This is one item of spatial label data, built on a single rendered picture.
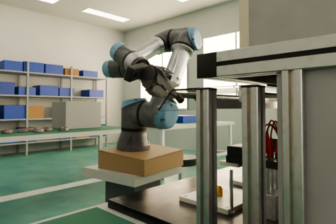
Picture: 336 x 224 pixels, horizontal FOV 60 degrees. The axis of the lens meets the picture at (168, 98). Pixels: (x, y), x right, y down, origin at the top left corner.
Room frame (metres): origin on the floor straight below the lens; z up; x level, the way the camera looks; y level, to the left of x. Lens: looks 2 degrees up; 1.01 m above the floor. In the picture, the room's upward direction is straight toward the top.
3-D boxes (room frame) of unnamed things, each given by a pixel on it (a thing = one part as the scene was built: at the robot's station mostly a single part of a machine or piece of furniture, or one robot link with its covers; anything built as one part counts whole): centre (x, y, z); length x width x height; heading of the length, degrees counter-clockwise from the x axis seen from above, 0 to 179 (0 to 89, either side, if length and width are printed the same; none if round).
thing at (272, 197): (0.68, -0.24, 0.80); 0.08 x 0.05 x 0.06; 136
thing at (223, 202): (0.78, -0.13, 0.78); 0.15 x 0.15 x 0.01; 46
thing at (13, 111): (6.20, 3.33, 0.92); 0.42 x 0.42 x 0.29; 47
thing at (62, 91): (7.02, 2.53, 1.38); 0.42 x 0.36 x 0.20; 44
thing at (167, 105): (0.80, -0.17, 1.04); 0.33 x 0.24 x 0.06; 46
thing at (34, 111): (6.51, 3.04, 0.92); 0.40 x 0.36 x 0.28; 46
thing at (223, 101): (0.79, -0.29, 1.03); 0.62 x 0.01 x 0.03; 136
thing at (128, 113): (1.33, 0.15, 0.99); 0.13 x 0.12 x 0.14; 57
